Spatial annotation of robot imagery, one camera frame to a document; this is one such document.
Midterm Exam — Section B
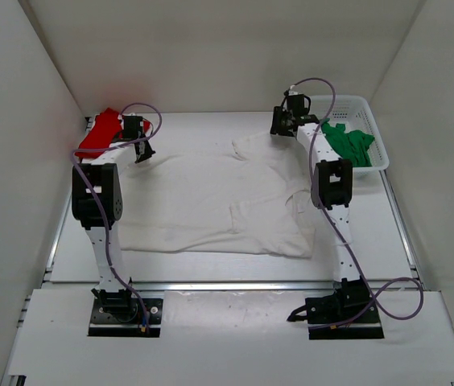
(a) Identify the red t shirt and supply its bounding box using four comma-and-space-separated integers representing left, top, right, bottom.
75, 108, 122, 159

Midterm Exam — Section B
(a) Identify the white t shirt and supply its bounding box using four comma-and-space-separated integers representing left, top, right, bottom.
119, 133, 316, 258

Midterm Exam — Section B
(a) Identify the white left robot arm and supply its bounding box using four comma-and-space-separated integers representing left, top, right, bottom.
71, 111, 155, 322

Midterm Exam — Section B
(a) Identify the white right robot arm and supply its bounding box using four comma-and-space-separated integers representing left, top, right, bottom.
270, 92, 370, 322

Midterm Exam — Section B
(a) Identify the white plastic basket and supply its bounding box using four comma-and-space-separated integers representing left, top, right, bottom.
310, 95, 390, 177

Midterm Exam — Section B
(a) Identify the green t shirt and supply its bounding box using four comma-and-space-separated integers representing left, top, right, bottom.
321, 120, 375, 167

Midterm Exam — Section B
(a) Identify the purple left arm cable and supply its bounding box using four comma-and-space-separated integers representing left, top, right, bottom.
72, 102, 163, 335

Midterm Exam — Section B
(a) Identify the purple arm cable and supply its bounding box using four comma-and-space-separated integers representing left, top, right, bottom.
72, 102, 163, 335
289, 76, 425, 333

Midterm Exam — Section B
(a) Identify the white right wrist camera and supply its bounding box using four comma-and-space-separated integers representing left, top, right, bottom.
283, 84, 301, 97

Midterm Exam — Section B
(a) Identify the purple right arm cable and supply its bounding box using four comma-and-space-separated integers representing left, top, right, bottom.
289, 76, 425, 333

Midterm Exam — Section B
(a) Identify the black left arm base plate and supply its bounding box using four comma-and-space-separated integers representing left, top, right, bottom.
88, 298, 163, 338

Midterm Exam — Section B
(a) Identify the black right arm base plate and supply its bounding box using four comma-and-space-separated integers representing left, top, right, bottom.
305, 295, 385, 340

